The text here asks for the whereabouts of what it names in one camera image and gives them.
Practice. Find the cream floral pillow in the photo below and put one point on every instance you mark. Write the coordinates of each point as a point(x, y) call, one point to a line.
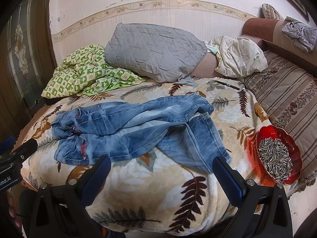
point(238, 57)

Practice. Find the brown striped bed cover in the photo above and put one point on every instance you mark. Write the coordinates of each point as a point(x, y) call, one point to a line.
point(287, 93)

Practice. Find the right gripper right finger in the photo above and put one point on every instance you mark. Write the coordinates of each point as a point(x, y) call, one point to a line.
point(263, 211)

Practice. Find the grey quilted pillow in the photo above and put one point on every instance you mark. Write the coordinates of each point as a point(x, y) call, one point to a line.
point(163, 54)

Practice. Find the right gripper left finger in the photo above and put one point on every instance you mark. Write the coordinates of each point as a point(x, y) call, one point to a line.
point(60, 211)

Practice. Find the dark wooden glass door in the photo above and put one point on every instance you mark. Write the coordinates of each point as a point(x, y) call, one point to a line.
point(27, 64)

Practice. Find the red bowl of seeds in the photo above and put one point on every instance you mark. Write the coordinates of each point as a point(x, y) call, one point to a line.
point(279, 155)

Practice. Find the black pen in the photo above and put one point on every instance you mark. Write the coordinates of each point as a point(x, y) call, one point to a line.
point(228, 85)

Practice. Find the grey cloth on headboard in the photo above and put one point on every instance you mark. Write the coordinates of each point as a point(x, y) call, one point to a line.
point(301, 35)

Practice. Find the green white patterned quilt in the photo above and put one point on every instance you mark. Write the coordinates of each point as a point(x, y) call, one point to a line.
point(85, 72)

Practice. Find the leaf pattern beige blanket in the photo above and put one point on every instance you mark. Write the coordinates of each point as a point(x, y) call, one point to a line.
point(152, 192)

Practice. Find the blue denim jeans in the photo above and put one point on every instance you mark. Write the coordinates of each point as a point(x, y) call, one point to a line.
point(179, 126)

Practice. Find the striped cushion behind headboard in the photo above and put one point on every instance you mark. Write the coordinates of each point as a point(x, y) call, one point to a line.
point(269, 12)

